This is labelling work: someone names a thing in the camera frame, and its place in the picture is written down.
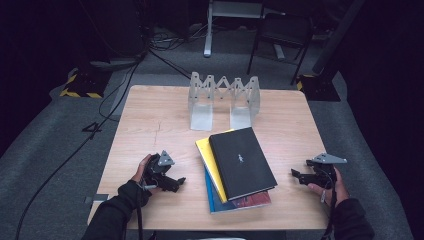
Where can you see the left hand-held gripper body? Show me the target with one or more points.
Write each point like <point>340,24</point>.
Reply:
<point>156,170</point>

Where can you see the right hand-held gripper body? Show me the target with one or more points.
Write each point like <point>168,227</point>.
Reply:
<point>325,173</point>

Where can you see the bright blue paperback book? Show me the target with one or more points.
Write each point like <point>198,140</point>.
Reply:
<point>207,186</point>

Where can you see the thin yellow book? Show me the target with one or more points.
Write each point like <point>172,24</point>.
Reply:
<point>208,156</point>

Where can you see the red and blue illustrated book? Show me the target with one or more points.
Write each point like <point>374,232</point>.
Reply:
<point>253,200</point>

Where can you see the black hardcover book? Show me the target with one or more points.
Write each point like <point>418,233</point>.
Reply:
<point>240,166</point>

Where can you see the translucent expandable book stand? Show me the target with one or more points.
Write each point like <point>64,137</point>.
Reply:
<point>201,120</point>

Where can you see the person's left hand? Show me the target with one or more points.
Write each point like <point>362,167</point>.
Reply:
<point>139,175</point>

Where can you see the person's right hand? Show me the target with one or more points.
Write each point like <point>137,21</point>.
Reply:
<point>339,193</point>

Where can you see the black stand with striped base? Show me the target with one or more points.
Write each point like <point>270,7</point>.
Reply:
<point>320,88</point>

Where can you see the black yellow striped base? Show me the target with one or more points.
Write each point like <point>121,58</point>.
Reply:
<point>86,85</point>

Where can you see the black chair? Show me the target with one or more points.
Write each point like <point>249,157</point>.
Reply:
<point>283,36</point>

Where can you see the grey metal desk frame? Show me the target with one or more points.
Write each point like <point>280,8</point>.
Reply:
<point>208,33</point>

